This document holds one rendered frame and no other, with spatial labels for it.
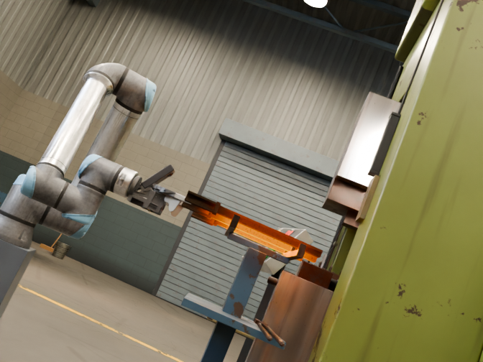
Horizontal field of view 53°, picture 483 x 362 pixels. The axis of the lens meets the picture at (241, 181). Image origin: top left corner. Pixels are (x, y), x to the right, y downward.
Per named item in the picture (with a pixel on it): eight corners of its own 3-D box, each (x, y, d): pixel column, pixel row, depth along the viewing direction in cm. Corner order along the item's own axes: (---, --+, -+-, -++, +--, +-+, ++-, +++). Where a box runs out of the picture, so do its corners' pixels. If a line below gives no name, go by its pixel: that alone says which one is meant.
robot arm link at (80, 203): (53, 212, 152) (72, 177, 155) (88, 228, 156) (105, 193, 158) (54, 213, 143) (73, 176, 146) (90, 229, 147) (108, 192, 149)
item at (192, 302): (180, 304, 128) (183, 297, 129) (185, 297, 168) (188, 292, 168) (283, 350, 128) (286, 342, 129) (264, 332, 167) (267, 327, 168)
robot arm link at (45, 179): (100, 44, 181) (19, 180, 138) (131, 62, 185) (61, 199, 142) (91, 65, 189) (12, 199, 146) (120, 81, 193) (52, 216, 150)
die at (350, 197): (327, 198, 200) (335, 177, 202) (321, 207, 219) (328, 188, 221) (425, 237, 194) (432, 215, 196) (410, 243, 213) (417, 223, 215)
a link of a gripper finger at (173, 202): (185, 217, 145) (164, 210, 151) (192, 200, 147) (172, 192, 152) (179, 214, 143) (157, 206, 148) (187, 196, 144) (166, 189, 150)
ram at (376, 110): (339, 169, 189) (374, 82, 197) (327, 191, 226) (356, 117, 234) (444, 210, 183) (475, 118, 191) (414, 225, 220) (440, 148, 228)
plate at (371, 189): (359, 217, 171) (375, 174, 175) (354, 221, 180) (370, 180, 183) (364, 219, 171) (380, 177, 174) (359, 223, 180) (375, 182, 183)
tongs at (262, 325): (283, 347, 107) (285, 342, 107) (266, 340, 107) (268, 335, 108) (264, 326, 166) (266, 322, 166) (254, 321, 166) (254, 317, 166)
